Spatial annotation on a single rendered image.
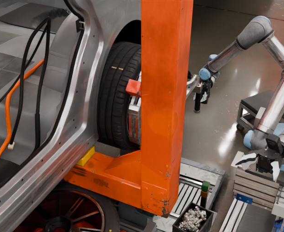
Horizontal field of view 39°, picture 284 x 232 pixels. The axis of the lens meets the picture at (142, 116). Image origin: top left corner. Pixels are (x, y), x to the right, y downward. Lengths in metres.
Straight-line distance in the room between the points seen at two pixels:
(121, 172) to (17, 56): 1.03
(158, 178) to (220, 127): 1.81
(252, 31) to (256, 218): 1.17
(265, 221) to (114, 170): 1.07
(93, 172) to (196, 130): 1.64
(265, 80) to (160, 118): 2.91
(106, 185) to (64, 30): 0.90
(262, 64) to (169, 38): 3.39
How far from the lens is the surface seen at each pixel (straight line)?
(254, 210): 2.77
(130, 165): 2.09
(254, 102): 3.53
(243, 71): 4.71
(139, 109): 2.20
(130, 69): 2.22
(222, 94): 4.23
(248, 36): 2.40
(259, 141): 1.76
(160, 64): 1.65
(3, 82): 2.46
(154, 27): 1.60
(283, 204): 2.12
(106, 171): 2.21
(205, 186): 2.21
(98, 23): 2.07
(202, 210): 2.22
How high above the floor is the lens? 2.21
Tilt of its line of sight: 35 degrees down
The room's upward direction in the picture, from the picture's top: straight up
